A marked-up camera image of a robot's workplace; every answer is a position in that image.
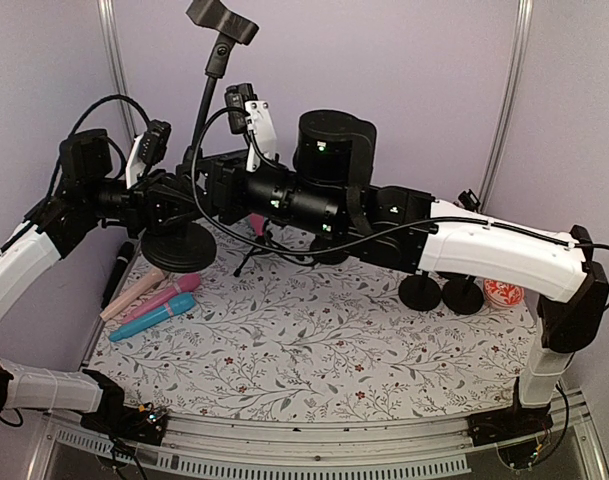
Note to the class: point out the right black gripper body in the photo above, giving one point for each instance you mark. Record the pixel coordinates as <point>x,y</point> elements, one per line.
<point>230,206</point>

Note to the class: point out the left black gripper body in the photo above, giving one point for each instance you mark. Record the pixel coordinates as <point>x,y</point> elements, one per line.
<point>137,203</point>

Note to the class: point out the round stand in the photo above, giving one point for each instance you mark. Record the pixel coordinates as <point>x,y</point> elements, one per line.
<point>333,258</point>
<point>469,201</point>
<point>420,292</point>
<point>192,247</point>
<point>463,295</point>

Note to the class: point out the black microphone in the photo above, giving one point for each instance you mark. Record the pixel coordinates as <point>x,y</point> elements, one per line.
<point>123,258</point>

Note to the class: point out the beige microphone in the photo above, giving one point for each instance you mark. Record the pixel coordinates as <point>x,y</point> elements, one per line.
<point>148,281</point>

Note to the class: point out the short pink microphone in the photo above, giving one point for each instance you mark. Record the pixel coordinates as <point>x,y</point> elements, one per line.
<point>184,284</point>

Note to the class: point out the blue microphone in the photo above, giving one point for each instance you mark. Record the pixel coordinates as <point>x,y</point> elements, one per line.
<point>175,306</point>

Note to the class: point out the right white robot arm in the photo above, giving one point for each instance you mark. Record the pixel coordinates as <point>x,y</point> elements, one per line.
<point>327,191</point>

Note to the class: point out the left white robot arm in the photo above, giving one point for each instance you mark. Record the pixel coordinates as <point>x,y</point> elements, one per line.
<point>86,197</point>

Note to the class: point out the tall pink microphone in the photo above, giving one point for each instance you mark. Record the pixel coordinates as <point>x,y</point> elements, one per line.
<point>257,224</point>

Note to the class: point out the floral table mat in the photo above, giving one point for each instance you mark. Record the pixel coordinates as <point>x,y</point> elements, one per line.
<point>270,340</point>

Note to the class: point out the orange patterned small bowl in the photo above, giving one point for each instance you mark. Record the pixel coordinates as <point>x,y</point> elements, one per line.
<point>502,295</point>

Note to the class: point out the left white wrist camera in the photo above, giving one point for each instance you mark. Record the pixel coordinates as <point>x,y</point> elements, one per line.
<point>147,151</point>

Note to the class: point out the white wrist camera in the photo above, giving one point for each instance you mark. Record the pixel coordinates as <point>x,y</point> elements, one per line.
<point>255,124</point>
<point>147,151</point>

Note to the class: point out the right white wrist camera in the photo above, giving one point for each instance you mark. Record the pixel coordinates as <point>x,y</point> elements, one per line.
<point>255,124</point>

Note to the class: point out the black tripod shock-mount stand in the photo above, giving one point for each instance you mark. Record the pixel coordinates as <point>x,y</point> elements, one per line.
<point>264,238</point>

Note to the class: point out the left aluminium frame post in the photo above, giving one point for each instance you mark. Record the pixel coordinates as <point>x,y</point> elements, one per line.
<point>132,117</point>

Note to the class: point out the aluminium frame post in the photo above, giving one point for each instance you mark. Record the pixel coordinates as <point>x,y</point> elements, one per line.
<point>515,68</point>
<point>132,117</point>

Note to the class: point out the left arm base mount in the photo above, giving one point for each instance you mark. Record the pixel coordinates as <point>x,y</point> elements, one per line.
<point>144,424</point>

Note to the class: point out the front aluminium rail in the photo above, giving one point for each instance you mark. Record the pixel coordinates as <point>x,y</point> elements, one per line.
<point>422,448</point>

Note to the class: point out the right aluminium frame post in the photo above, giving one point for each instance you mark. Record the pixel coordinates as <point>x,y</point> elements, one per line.
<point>515,68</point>

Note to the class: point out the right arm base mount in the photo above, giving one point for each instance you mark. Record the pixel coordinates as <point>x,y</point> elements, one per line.
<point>507,423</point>

